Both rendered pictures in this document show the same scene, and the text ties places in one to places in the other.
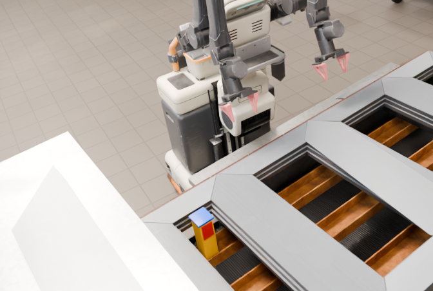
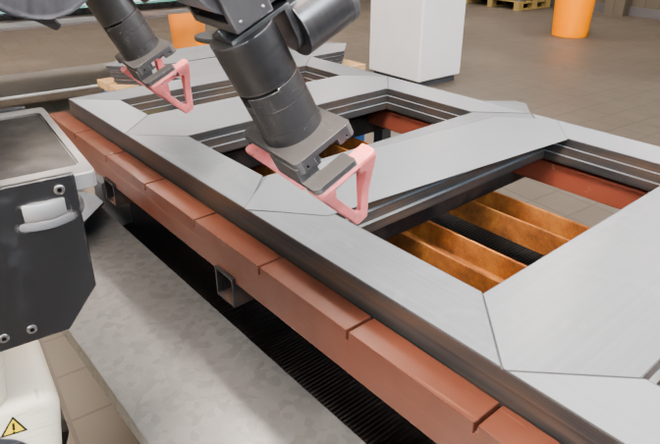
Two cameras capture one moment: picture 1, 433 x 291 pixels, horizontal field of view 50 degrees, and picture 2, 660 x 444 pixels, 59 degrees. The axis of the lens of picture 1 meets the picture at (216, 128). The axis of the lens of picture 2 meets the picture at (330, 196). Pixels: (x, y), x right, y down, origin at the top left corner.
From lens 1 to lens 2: 1.71 m
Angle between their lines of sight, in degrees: 83
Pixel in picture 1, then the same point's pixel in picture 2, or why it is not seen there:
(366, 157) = (393, 161)
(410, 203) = (507, 143)
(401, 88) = (179, 124)
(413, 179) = (447, 138)
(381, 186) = (472, 157)
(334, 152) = (377, 187)
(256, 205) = (605, 284)
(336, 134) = not seen: hidden behind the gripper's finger
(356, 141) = not seen: hidden behind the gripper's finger
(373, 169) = (428, 159)
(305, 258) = not seen: outside the picture
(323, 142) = (341, 195)
